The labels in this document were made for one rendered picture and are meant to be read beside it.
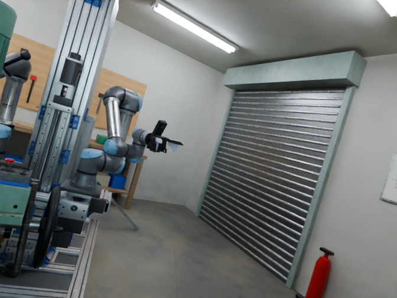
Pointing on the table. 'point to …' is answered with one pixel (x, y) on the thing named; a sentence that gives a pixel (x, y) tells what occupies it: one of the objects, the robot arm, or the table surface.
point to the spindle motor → (6, 30)
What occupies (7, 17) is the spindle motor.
